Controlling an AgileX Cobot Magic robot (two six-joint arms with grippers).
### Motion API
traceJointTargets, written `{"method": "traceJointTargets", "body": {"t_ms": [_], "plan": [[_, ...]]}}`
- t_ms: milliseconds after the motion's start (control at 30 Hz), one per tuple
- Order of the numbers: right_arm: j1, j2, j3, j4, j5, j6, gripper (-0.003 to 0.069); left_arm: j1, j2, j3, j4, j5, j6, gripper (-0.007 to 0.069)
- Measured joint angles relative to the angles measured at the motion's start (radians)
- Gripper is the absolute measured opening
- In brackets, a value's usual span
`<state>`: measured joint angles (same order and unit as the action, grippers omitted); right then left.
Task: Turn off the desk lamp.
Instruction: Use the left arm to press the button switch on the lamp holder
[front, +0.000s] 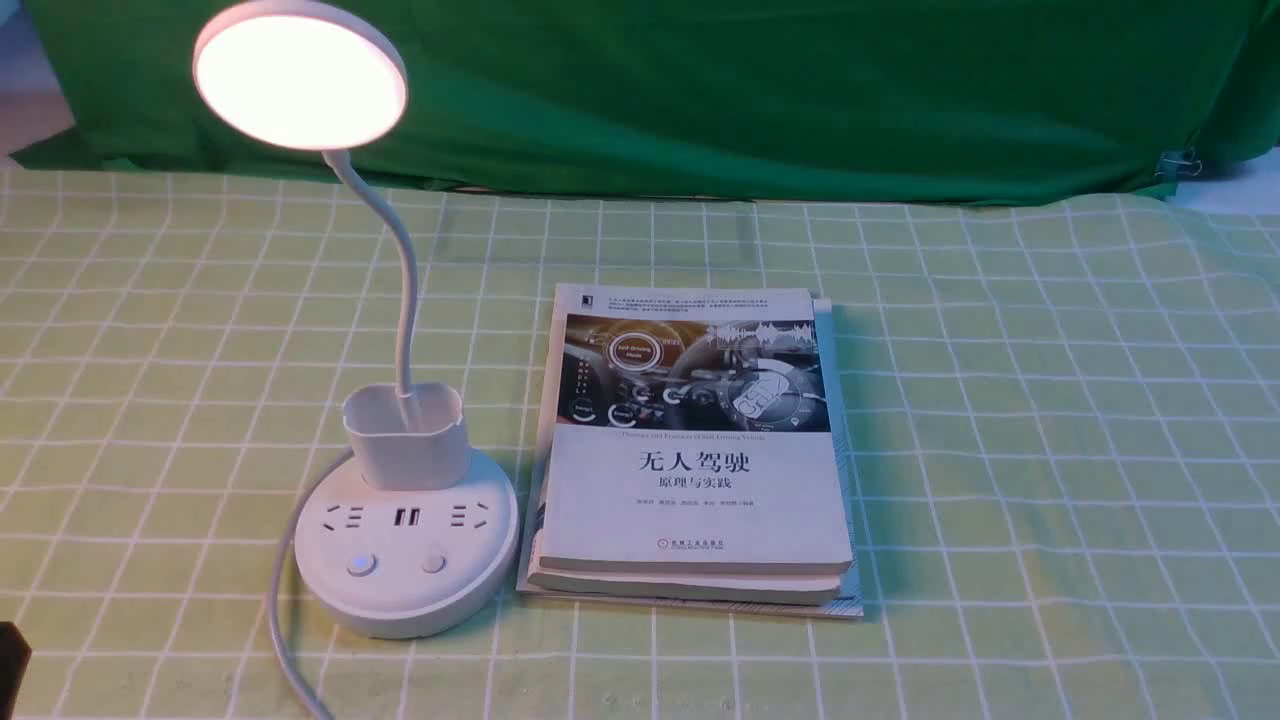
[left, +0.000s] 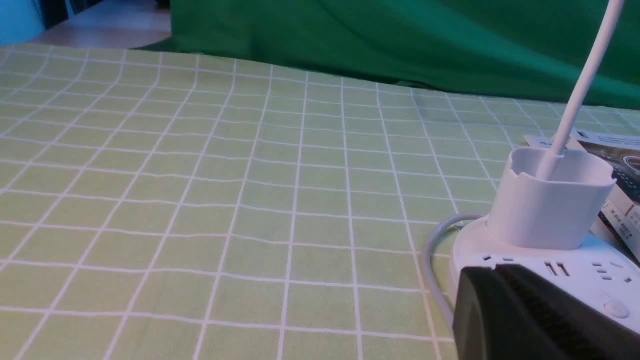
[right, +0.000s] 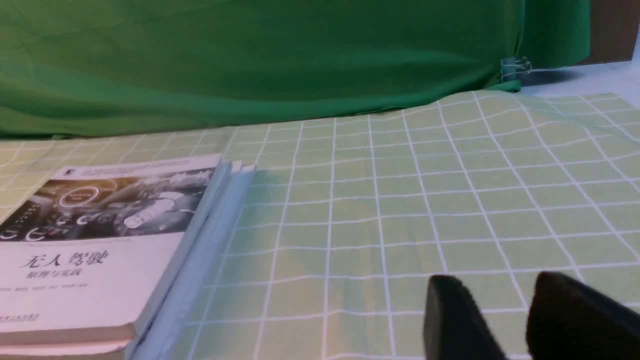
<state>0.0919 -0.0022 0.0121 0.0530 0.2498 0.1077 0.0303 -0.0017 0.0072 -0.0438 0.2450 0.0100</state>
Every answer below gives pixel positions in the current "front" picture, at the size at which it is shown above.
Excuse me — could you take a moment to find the white desk lamp with sockets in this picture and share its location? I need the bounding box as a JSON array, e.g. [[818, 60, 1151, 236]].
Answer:
[[192, 1, 518, 639]]

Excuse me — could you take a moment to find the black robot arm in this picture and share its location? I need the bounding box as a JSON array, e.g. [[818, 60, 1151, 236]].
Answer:
[[1, 621, 32, 703]]

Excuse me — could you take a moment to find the white self-driving textbook on top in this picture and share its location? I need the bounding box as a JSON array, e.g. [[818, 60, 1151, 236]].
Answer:
[[540, 282, 854, 577]]

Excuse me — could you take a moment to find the bottom thin book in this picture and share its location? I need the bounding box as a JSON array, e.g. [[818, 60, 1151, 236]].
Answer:
[[516, 299, 865, 621]]

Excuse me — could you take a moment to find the green backdrop cloth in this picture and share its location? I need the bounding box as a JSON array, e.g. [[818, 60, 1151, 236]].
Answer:
[[10, 0, 1280, 208]]

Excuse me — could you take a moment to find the green checkered tablecloth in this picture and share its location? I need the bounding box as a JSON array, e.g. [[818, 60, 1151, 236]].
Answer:
[[1, 170, 1279, 719]]

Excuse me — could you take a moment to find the metal binder clip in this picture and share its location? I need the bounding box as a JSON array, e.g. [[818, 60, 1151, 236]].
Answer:
[[1155, 147, 1204, 183]]

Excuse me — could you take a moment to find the white lamp power cable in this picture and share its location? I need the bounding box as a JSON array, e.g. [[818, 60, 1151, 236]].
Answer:
[[266, 448, 357, 720]]

